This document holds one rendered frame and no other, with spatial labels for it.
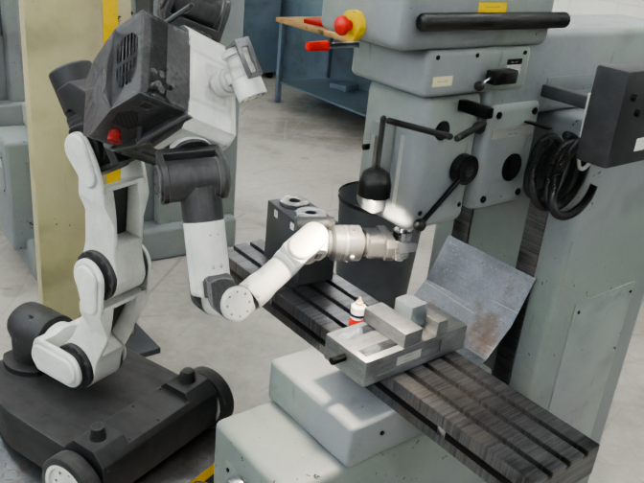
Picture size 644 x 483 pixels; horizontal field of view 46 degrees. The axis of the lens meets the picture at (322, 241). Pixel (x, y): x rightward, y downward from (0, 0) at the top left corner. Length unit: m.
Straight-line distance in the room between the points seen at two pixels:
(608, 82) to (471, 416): 0.78
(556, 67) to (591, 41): 0.14
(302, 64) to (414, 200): 7.49
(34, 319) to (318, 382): 0.96
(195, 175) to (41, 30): 1.59
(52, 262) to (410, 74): 2.15
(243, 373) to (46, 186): 1.18
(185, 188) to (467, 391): 0.81
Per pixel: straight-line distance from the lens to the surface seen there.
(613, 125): 1.71
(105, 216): 2.01
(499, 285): 2.15
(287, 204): 2.24
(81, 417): 2.34
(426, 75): 1.59
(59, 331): 2.41
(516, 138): 1.87
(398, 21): 1.50
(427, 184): 1.71
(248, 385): 3.44
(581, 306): 2.20
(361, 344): 1.83
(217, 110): 1.72
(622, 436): 3.62
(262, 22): 9.14
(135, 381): 2.47
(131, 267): 2.10
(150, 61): 1.65
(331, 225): 1.83
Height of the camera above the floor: 1.98
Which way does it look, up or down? 24 degrees down
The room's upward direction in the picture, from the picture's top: 6 degrees clockwise
